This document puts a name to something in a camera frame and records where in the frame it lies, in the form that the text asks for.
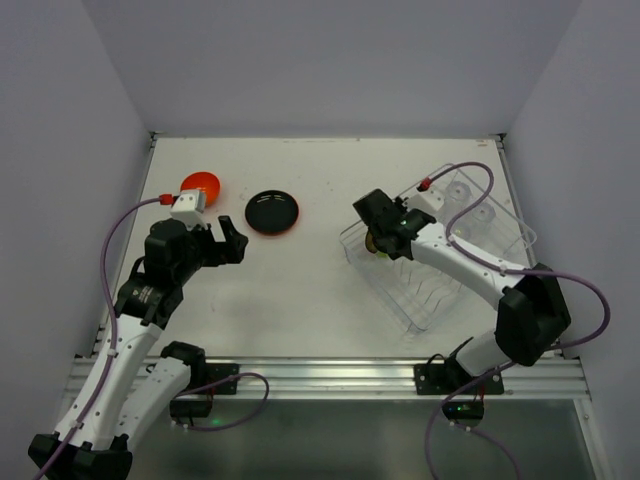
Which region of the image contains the dark olive plastic plate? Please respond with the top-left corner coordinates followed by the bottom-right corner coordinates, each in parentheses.
top-left (364, 232), bottom-right (378, 254)

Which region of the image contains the black plastic plate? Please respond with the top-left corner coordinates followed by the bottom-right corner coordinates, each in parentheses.
top-left (244, 190), bottom-right (300, 222)

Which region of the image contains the orange plastic bowl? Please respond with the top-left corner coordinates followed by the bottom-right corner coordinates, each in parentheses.
top-left (180, 171), bottom-right (221, 207)

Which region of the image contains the clear plastic cup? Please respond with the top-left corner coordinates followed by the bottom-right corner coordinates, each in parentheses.
top-left (451, 219), bottom-right (477, 242)
top-left (445, 181), bottom-right (472, 206)
top-left (469, 202), bottom-right (496, 232)

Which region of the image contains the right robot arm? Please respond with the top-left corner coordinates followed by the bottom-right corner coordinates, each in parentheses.
top-left (353, 189), bottom-right (571, 379)

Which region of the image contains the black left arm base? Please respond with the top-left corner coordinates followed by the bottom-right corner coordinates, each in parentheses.
top-left (160, 341), bottom-right (240, 426)

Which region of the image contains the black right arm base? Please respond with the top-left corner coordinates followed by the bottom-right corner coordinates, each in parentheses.
top-left (413, 338), bottom-right (505, 427)

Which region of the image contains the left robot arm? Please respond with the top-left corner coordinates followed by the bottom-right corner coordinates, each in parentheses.
top-left (28, 216), bottom-right (248, 479)

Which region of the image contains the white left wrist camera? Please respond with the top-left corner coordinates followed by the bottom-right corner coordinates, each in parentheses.
top-left (170, 189), bottom-right (206, 224)

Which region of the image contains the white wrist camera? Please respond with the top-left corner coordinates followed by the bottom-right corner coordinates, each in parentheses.
top-left (406, 187), bottom-right (444, 216)
top-left (170, 189), bottom-right (206, 224)

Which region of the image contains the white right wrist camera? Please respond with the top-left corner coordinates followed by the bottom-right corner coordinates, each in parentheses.
top-left (406, 187), bottom-right (444, 216)

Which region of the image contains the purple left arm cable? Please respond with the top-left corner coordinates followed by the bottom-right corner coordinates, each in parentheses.
top-left (29, 192), bottom-right (176, 480)

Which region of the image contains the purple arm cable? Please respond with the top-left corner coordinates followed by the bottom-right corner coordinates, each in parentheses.
top-left (417, 160), bottom-right (611, 480)
top-left (29, 192), bottom-right (176, 480)

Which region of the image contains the white wire dish rack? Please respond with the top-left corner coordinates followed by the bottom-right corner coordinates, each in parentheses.
top-left (340, 167), bottom-right (537, 335)

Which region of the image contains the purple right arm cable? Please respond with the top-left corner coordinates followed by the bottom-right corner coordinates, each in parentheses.
top-left (417, 160), bottom-right (611, 480)

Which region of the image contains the aluminium mounting rail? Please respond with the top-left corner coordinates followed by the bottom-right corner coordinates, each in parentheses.
top-left (64, 355), bottom-right (591, 401)

